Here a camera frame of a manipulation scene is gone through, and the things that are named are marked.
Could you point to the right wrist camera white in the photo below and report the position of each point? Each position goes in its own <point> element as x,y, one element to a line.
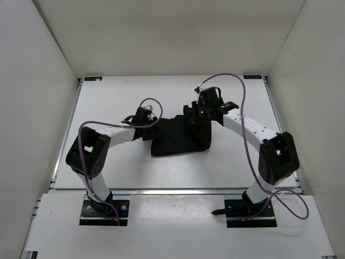
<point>198,90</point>

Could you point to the aluminium table rail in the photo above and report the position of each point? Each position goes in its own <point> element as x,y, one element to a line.
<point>185,191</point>

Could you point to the right blue table label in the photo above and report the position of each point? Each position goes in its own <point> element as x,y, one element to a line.
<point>252,76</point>

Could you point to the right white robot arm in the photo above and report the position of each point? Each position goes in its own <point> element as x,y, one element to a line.
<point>278,158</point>

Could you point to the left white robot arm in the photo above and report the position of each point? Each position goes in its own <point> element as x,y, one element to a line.
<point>87,155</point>

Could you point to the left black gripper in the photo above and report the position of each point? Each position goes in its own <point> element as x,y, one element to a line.
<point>148,137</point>

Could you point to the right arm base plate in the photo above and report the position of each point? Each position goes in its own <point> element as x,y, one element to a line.
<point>241,215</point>

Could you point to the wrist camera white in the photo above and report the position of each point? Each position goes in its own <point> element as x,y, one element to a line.
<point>198,90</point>
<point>148,108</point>

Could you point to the blue table label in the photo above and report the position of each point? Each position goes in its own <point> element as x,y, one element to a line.
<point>93,79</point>
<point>252,76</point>

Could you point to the left blue table label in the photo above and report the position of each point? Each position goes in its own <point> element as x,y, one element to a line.
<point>93,79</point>

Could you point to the black pleated skirt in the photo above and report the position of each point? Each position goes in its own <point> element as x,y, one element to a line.
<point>175,136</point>

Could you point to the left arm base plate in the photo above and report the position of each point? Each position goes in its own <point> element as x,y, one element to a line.
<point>99,214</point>

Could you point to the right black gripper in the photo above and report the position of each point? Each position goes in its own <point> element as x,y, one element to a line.
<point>194,120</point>

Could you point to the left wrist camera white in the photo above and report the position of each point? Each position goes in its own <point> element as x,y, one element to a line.
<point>148,108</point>

